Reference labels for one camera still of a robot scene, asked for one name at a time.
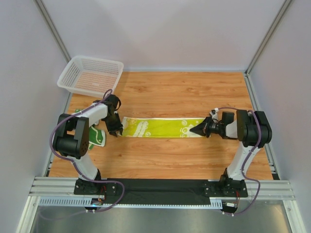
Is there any right aluminium frame post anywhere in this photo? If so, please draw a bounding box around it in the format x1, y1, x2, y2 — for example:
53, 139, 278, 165
244, 0, 294, 77

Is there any aluminium frame post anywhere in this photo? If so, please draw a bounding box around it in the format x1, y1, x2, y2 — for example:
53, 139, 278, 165
244, 0, 294, 77
34, 0, 71, 63

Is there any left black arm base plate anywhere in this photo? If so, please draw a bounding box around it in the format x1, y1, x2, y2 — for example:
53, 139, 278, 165
73, 179, 120, 196

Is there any dark green patterned towel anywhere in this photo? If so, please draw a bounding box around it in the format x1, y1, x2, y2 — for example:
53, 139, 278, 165
82, 109, 106, 150

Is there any black cloth strip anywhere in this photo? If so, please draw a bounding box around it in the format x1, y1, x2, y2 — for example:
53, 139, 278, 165
102, 179, 210, 205

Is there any aluminium front rail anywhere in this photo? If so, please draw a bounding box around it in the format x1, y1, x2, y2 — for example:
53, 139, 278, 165
29, 177, 295, 200

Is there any white plastic mesh basket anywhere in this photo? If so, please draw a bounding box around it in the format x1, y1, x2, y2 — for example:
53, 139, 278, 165
57, 55, 124, 99

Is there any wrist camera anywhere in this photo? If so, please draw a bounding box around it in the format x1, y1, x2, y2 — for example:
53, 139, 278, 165
106, 94, 121, 111
221, 111, 235, 126

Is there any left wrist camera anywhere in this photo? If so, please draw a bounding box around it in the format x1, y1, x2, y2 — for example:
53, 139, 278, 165
106, 94, 121, 111

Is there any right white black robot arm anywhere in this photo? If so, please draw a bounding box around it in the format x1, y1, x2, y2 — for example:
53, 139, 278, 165
190, 108, 272, 197

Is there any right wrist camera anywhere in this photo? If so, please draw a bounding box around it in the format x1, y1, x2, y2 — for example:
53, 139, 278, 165
221, 111, 235, 126

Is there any left aluminium frame post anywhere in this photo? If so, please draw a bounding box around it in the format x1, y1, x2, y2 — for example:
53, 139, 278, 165
34, 0, 71, 63

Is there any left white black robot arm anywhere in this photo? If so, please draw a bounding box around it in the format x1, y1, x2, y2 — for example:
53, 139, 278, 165
50, 101, 123, 183

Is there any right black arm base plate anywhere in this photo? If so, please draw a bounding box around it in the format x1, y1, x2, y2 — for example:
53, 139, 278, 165
203, 181, 248, 198

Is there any yellow-green crocodile towel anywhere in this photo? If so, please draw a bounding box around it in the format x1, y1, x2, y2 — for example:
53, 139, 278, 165
121, 117, 204, 138

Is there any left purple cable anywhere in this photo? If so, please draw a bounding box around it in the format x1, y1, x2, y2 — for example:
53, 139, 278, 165
38, 89, 126, 220

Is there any grey slotted cable duct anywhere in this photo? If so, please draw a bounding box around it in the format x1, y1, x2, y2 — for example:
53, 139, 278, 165
38, 197, 223, 209

